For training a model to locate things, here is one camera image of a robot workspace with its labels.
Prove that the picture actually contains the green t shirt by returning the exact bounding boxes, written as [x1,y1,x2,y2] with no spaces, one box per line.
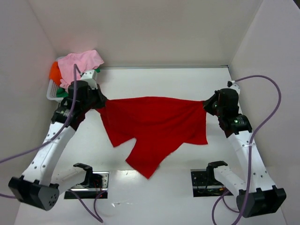
[56,68,100,98]

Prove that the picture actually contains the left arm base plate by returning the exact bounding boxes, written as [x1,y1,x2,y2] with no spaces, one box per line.
[71,171,110,199]

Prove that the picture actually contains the red t shirt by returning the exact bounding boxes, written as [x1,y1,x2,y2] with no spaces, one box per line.
[98,97,208,179]

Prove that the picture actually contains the white plastic basket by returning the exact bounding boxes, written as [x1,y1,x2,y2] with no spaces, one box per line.
[46,57,65,102]

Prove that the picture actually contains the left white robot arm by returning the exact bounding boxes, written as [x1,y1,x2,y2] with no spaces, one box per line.
[8,80,107,211]

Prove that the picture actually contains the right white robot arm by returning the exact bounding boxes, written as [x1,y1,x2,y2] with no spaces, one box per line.
[203,88,286,218]

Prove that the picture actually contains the pink t shirt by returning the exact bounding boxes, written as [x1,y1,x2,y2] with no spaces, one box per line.
[57,50,104,89]

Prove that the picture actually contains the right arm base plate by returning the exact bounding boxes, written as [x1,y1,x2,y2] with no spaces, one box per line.
[190,169,226,197]

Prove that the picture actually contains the orange t shirt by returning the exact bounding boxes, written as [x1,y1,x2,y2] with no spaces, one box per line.
[49,61,62,86]

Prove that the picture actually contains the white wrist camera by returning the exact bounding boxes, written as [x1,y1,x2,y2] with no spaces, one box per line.
[80,69,98,90]
[227,81,240,95]

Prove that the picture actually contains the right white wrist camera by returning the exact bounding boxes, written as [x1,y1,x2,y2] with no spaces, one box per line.
[227,81,240,95]

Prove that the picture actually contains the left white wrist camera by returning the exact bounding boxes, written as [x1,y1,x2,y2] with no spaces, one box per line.
[80,69,98,90]

